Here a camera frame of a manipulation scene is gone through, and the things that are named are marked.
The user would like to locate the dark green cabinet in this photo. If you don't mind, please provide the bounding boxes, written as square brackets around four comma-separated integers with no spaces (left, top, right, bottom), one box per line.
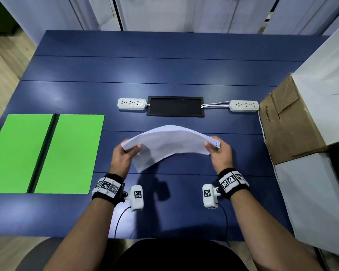
[0,0,19,34]

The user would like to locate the green folder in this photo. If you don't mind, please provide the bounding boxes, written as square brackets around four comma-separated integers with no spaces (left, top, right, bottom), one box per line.
[0,114,105,195]

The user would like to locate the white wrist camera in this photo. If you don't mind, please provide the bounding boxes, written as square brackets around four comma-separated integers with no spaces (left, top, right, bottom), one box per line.
[124,185,145,212]
[202,183,222,209]

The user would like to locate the white power strip cables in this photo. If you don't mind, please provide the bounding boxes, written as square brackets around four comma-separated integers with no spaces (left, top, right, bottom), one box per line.
[201,100,231,108]

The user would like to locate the person's left hand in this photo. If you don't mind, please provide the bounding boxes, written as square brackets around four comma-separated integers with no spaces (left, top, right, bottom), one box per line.
[108,138,142,180]

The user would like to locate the person's right hand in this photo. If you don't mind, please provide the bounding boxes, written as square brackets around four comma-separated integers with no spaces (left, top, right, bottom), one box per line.
[204,135,234,175]

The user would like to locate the white locker cabinets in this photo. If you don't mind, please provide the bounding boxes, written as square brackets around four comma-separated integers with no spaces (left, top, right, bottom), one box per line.
[0,0,339,46]

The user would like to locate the black camera cable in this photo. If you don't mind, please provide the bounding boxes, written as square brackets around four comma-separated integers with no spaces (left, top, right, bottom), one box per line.
[217,204,231,247]
[114,206,132,239]

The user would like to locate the person's left forearm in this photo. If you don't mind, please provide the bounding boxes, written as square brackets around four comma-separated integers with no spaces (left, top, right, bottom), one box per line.
[44,197,115,271]

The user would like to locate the person's right forearm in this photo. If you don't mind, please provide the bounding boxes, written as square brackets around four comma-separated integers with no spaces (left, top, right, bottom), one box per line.
[230,189,325,271]

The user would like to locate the black desk cable tray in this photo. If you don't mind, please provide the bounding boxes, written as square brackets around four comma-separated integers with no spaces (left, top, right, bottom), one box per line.
[146,95,205,118]

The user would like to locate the white power strip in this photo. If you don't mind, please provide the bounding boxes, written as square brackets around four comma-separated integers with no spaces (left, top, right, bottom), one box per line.
[229,100,260,113]
[117,98,147,111]

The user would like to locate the pile of white papers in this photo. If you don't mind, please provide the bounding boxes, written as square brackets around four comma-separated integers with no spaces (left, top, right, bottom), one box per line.
[121,125,221,174]

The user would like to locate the black stand leg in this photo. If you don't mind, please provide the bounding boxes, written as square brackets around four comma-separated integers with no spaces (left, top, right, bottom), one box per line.
[313,247,328,271]

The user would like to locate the person's black clothing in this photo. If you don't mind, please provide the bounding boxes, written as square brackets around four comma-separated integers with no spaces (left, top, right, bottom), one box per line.
[117,238,249,271]

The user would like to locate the grey round stool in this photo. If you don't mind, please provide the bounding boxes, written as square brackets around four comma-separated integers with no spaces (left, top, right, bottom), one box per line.
[15,237,63,271]

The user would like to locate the brown cardboard box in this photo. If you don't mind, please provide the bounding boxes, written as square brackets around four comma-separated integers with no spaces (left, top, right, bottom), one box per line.
[258,73,328,166]

